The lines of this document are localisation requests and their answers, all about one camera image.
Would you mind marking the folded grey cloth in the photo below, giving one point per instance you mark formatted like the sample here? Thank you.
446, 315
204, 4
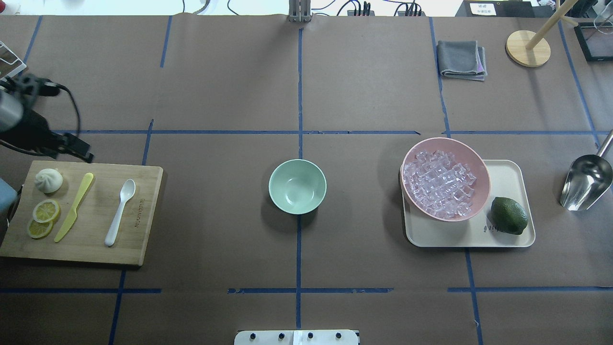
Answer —
462, 60

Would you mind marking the black box with label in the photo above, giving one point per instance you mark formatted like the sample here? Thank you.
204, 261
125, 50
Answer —
503, 8

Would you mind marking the cream plastic tray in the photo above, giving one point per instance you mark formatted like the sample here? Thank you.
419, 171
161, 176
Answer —
506, 181

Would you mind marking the black power strip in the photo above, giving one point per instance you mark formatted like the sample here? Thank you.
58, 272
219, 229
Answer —
361, 9

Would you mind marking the pink bowl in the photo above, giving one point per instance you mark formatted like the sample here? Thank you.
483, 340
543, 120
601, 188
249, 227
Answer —
463, 154

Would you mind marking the green lime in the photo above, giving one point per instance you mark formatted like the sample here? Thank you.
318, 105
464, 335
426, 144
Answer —
508, 216

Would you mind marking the metal ice scoop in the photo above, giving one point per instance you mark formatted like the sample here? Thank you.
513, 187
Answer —
588, 178

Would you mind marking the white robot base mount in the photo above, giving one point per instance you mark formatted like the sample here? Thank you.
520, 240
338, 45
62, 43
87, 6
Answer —
298, 337

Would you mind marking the black framed tray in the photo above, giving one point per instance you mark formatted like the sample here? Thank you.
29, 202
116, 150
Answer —
595, 40

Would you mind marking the white plastic spoon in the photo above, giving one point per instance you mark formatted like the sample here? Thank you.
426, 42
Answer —
126, 193

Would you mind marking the wooden stand with pole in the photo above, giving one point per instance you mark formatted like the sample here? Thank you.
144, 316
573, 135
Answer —
530, 49

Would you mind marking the bamboo cutting board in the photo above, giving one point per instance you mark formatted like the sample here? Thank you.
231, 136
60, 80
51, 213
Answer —
84, 242

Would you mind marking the clear ice cubes pile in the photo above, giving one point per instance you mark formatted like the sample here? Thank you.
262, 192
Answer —
439, 184

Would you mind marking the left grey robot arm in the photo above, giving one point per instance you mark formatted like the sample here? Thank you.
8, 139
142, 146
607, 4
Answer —
11, 102

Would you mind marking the mint green bowl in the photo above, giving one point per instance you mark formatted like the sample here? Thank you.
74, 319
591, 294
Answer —
297, 186

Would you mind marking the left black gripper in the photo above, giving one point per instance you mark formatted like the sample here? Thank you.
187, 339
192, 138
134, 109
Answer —
32, 127

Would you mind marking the yellow plastic knife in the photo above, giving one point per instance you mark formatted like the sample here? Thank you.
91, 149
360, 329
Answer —
72, 215

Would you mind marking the metal camera post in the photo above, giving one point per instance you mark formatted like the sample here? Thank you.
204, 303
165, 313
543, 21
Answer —
299, 11

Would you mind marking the white wire rack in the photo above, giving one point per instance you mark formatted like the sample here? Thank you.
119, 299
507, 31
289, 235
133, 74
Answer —
10, 64

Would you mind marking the white steamed bun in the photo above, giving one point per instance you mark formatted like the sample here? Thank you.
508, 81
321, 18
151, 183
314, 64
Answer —
48, 180

